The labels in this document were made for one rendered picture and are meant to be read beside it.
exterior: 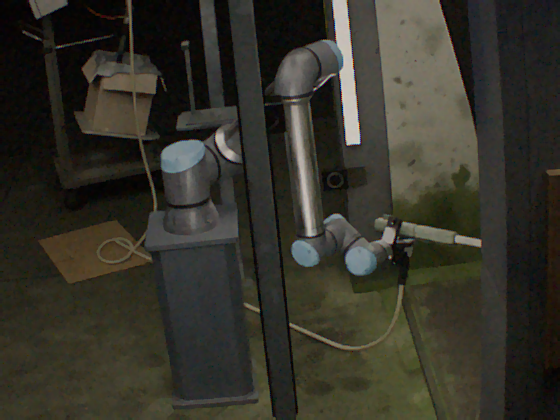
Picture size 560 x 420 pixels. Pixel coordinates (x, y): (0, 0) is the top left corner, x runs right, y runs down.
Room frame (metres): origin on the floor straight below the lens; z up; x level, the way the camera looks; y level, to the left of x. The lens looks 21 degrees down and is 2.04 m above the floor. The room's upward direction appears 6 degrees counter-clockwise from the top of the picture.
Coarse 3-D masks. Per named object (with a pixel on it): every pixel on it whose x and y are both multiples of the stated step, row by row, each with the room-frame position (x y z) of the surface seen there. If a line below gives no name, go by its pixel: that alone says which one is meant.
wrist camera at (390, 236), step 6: (390, 216) 3.44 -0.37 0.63; (390, 222) 3.42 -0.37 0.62; (396, 222) 3.41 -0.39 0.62; (390, 228) 3.41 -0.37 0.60; (396, 228) 3.40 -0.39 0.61; (384, 234) 3.40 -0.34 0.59; (390, 234) 3.39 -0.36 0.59; (396, 234) 3.39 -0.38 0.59; (384, 240) 3.39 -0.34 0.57; (390, 240) 3.38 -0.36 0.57; (396, 240) 3.39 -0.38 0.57
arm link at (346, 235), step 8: (336, 216) 3.33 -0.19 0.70; (328, 224) 3.31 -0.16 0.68; (336, 224) 3.30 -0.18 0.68; (344, 224) 3.31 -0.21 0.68; (336, 232) 3.27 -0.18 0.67; (344, 232) 3.28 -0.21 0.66; (352, 232) 3.29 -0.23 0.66; (344, 240) 3.27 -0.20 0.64; (352, 240) 3.26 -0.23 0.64; (344, 248) 3.26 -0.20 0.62
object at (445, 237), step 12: (384, 216) 3.57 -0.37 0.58; (384, 228) 3.54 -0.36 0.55; (408, 228) 3.49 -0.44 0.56; (420, 228) 3.47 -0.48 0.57; (432, 228) 3.46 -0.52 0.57; (420, 240) 3.46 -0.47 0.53; (432, 240) 3.43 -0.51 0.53; (444, 240) 3.40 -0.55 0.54; (456, 240) 3.39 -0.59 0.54; (468, 240) 3.37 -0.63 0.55; (480, 240) 3.35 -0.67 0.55; (408, 264) 3.49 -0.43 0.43
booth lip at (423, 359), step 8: (408, 304) 3.96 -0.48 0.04; (408, 312) 3.89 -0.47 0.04; (408, 320) 3.84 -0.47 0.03; (416, 328) 3.74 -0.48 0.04; (416, 336) 3.68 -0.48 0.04; (416, 344) 3.62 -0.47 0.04; (424, 352) 3.54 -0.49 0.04; (424, 360) 3.48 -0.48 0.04; (424, 368) 3.43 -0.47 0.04; (424, 376) 3.40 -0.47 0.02; (432, 376) 3.36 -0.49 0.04; (432, 384) 3.30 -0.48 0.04; (432, 392) 3.25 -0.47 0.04; (432, 400) 3.22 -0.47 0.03; (440, 400) 3.18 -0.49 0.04; (440, 408) 3.13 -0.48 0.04; (440, 416) 3.08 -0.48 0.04
